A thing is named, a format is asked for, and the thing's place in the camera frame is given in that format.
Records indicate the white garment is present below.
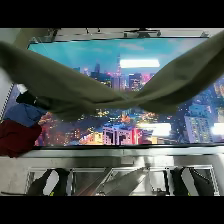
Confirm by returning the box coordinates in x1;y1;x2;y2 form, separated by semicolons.
15;83;30;95

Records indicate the dark red garment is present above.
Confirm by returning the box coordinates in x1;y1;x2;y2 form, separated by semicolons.
0;118;44;159

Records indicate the olive green garment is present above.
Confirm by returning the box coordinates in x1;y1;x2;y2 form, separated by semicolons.
0;30;224;123

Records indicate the blue garment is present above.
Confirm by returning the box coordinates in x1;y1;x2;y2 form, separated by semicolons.
2;102;48;129

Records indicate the black garment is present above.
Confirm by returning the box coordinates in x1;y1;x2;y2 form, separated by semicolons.
15;91;44;108

